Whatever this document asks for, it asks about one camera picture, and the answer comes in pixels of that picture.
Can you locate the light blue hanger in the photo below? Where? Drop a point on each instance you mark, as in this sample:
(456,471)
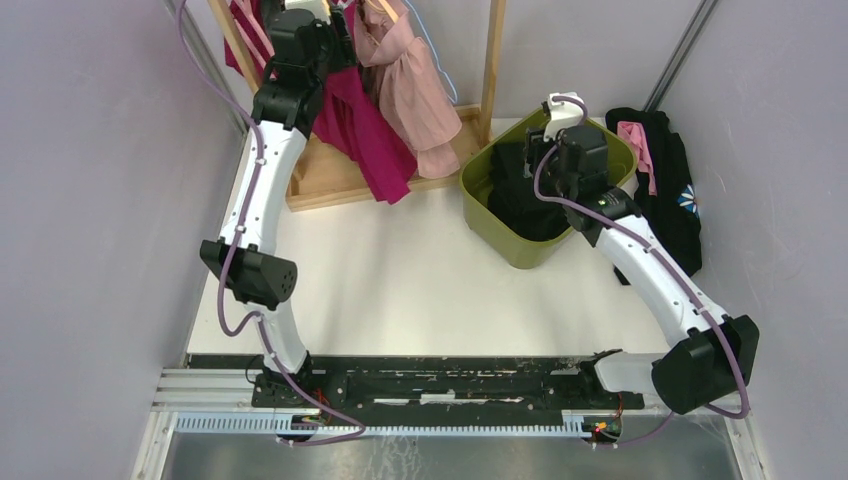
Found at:
(445,76)

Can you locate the wooden clothes rack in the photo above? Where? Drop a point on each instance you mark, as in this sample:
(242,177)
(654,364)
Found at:
(324,176)

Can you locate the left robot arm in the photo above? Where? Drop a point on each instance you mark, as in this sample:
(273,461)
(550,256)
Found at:
(310,41)

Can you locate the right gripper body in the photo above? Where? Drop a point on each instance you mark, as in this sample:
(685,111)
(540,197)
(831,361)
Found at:
(550,170)

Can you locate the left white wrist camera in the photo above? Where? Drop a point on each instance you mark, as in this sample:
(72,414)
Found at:
(320,9)

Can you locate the black garment pile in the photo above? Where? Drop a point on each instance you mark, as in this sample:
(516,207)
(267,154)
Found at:
(673,214)

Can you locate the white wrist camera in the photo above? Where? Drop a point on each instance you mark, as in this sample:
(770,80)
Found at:
(564,110)
(320,9)

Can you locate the pink cloth on pile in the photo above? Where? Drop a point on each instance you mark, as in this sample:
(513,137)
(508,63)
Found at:
(634,135)

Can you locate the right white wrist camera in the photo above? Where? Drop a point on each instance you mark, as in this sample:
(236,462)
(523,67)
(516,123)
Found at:
(564,110)

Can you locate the magenta pleated skirt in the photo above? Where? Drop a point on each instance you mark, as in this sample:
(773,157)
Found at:
(352,124)

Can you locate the pink plastic hanger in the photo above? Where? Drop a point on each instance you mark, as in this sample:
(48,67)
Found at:
(247,16)

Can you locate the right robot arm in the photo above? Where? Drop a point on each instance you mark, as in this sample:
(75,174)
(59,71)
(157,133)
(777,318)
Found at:
(710,354)

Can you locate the black pleated skirt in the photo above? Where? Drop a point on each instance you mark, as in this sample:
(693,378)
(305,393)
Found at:
(513,201)

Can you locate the light pink skirt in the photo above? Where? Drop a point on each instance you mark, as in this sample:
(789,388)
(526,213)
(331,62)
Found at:
(402,80)

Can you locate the olive green plastic basket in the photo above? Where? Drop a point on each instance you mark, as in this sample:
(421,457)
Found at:
(582,217)

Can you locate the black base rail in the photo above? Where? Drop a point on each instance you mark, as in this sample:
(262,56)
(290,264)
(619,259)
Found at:
(398,391)

